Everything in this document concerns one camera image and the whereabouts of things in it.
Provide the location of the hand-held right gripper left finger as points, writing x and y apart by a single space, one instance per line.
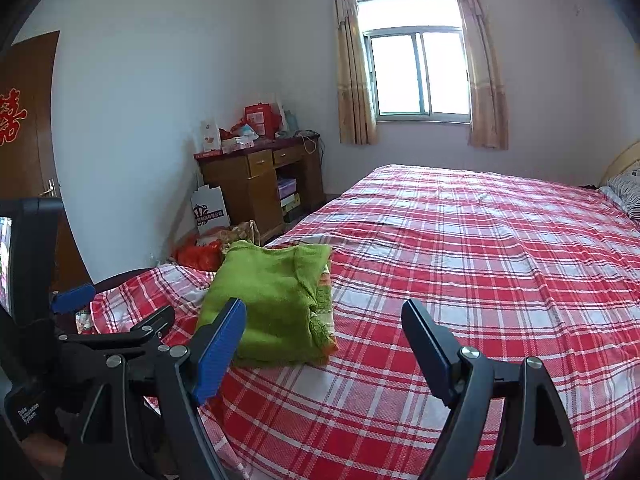
220 352

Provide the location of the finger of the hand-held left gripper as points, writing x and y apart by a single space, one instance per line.
145 328
75 297

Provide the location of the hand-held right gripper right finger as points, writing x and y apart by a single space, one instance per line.
431 352

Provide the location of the green striped knitted sweater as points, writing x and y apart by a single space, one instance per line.
260 290

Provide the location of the dark bed footboard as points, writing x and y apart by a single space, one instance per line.
120 280

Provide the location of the red plastic bag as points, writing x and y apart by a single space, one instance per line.
200 256

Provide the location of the bed with red plaid sheet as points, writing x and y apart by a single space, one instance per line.
450 260

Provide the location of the brown wooden door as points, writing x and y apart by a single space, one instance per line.
30 170

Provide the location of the brown patterned bag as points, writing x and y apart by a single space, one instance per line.
245 232

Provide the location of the white paper bag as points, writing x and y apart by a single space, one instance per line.
210 212

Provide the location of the red paper door decoration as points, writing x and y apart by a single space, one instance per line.
11 117

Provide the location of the brown wooden desk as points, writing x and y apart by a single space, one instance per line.
250 195

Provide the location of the yellow flat box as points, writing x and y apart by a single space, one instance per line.
291 202

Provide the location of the white upright card box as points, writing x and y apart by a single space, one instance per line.
211 136

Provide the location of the white flat box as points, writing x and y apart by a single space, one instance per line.
237 145

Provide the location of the red gift box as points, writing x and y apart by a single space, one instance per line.
260 117

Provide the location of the pale blue bottle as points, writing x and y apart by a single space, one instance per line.
291 121

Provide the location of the grey patterned pillow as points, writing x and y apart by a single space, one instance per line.
627 192

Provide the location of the light wooden headboard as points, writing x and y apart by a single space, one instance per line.
617 160

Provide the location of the beige patterned curtain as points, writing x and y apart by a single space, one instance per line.
485 85
352 85

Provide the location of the sliding glass window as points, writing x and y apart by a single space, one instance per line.
400 75

